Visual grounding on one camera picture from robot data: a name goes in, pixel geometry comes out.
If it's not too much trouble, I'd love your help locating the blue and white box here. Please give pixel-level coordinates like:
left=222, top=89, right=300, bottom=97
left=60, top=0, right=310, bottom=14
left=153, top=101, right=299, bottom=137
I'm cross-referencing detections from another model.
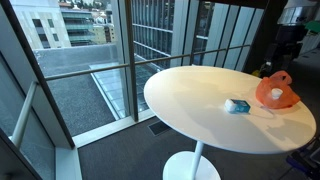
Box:
left=224, top=99, right=251, bottom=114

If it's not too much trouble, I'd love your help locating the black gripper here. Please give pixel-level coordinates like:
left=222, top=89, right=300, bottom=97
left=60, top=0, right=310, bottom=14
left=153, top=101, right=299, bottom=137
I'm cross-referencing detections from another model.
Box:
left=266, top=25, right=305, bottom=72

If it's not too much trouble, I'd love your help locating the orange plastic bag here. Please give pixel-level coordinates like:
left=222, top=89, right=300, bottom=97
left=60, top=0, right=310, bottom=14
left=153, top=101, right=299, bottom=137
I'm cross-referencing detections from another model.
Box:
left=255, top=70, right=300, bottom=109

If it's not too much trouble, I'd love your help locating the metal window handrail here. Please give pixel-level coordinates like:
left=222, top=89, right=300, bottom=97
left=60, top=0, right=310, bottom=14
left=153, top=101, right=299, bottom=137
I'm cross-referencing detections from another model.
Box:
left=5, top=48, right=257, bottom=149

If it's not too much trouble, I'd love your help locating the blue black equipment base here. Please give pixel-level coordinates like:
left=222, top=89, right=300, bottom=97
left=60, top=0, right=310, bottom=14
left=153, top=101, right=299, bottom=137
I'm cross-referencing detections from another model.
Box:
left=286, top=136, right=320, bottom=180

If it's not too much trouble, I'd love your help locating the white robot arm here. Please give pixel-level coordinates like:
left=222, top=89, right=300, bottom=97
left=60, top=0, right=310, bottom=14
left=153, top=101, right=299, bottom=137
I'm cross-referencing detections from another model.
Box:
left=264, top=0, right=319, bottom=72

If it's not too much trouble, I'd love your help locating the white pill bottle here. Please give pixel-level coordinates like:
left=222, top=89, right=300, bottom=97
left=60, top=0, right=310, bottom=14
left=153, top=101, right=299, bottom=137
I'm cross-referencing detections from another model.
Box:
left=271, top=88, right=283, bottom=99

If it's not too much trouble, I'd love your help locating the floor air vent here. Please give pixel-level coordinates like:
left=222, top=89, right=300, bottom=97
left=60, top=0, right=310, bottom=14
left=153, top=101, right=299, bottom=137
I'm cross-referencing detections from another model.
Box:
left=148, top=121, right=170, bottom=136

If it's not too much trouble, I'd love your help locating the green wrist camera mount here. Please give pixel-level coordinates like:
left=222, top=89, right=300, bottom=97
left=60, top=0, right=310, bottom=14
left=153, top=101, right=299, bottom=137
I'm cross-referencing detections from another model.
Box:
left=305, top=21, right=320, bottom=33

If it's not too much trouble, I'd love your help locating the white round pedestal table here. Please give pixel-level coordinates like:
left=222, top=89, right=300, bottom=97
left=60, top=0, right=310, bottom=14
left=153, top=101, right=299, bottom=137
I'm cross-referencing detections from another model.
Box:
left=144, top=66, right=316, bottom=180

